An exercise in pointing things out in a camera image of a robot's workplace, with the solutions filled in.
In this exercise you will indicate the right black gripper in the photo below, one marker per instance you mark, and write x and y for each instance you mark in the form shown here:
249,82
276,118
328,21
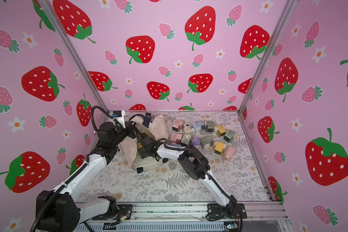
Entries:
143,151

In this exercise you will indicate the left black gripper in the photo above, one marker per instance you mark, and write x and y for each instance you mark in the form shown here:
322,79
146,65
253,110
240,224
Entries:
129,129

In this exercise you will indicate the cream canvas tote bag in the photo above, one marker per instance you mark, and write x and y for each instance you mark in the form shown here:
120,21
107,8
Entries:
140,147

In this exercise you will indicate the purple pencil sharpener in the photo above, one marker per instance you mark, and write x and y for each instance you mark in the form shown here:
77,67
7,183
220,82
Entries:
196,141

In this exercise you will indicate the light blue pencil sharpener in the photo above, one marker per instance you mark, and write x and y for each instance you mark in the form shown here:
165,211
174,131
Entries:
198,126

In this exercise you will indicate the grey green round sharpener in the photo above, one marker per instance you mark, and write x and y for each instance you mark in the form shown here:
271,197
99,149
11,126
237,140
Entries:
207,142

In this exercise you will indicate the grey green pencil sharpener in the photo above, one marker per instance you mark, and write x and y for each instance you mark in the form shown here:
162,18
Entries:
210,126

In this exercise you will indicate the yellow pencil sharpener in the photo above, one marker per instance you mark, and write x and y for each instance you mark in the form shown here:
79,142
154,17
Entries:
220,130
218,147

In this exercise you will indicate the pink round pencil sharpener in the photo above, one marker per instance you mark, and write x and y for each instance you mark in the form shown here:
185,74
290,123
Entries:
229,153

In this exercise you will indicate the mint green pencil sharpener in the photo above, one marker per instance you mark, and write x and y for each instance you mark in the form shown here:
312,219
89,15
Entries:
230,136

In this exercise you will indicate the cream white pencil sharpener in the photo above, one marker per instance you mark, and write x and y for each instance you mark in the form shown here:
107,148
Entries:
187,128

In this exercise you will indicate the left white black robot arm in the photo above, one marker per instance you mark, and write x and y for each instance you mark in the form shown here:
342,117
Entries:
59,211

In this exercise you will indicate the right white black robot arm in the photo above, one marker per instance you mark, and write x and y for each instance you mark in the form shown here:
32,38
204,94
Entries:
195,164

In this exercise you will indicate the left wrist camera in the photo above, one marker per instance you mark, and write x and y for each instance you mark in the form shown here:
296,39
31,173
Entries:
111,129

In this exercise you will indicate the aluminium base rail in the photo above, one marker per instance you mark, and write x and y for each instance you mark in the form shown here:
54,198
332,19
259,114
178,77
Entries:
177,217

